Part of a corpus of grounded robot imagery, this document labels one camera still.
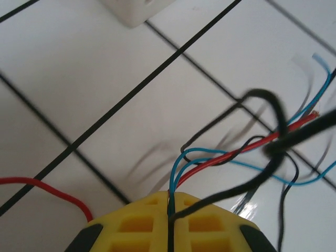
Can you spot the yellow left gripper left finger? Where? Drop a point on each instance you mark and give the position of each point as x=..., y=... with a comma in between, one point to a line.
x=131, y=231

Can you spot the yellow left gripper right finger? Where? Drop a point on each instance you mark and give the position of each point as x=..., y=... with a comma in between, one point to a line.
x=215, y=231

